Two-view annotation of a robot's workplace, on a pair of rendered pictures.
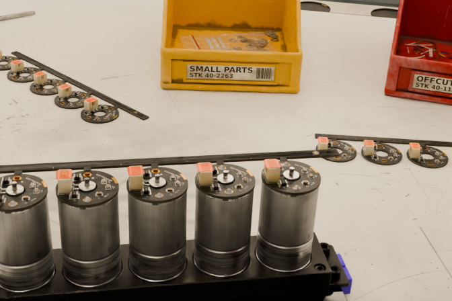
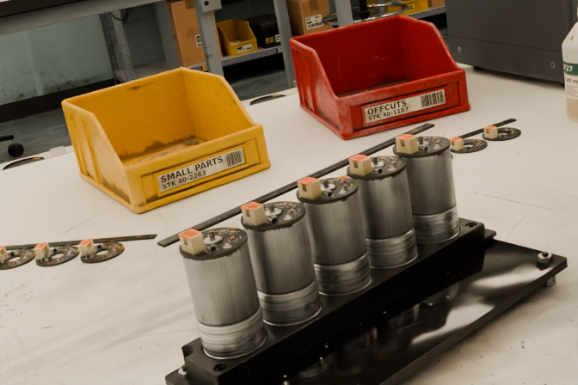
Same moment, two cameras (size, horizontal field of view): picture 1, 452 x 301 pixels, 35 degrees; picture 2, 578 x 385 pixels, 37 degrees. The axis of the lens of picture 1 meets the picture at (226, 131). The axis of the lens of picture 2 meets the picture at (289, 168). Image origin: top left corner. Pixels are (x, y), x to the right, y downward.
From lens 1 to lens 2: 19 cm
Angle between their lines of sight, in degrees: 26
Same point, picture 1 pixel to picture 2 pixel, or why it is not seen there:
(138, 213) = (328, 219)
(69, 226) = (279, 255)
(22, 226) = (242, 267)
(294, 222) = (445, 182)
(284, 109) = (273, 180)
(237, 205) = (402, 179)
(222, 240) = (400, 222)
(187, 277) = (380, 276)
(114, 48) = (41, 210)
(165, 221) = (354, 216)
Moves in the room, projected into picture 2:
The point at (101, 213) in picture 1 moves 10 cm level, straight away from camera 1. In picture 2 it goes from (304, 227) to (162, 186)
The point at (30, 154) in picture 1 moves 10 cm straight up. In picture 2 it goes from (74, 306) to (20, 113)
